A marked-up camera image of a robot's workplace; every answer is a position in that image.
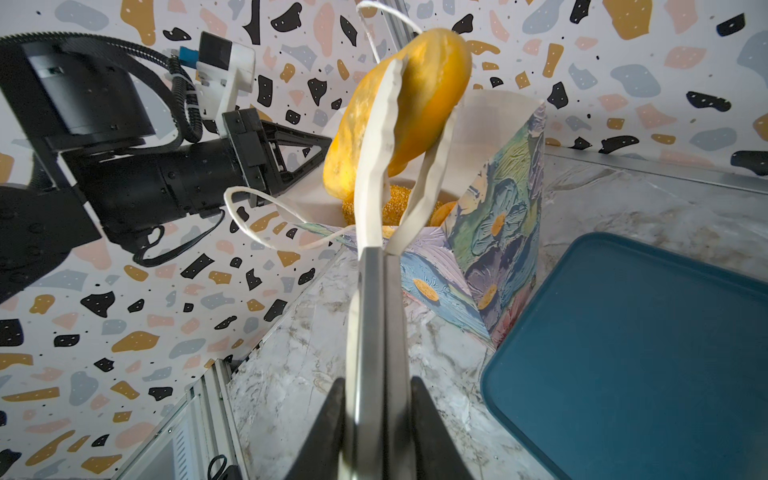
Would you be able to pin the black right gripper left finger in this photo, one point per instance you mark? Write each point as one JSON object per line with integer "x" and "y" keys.
{"x": 318, "y": 459}

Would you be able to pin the floral paper bag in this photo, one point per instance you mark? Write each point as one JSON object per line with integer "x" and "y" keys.
{"x": 477, "y": 269}

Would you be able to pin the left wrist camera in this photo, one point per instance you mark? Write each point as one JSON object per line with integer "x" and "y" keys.
{"x": 223, "y": 69}

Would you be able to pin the metal tongs with white tips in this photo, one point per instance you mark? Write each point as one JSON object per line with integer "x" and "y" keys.
{"x": 378, "y": 441}

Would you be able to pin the knotted flower bread roll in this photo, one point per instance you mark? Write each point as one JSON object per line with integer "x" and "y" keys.
{"x": 441, "y": 213}

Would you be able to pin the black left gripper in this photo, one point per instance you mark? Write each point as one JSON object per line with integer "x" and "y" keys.
{"x": 135, "y": 195}

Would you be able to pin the large sesame oval loaf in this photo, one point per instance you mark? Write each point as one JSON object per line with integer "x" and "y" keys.
{"x": 392, "y": 211}

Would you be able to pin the smooth oval bread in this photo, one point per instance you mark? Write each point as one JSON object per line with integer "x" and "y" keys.
{"x": 436, "y": 75}

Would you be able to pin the teal plastic tray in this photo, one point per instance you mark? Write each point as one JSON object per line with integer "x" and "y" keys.
{"x": 633, "y": 362}

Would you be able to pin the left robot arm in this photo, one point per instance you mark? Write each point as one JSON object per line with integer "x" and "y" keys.
{"x": 127, "y": 139}

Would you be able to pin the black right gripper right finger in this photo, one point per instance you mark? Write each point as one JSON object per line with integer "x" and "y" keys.
{"x": 437, "y": 458}

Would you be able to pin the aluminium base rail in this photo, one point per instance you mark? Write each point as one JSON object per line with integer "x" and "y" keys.
{"x": 197, "y": 440}

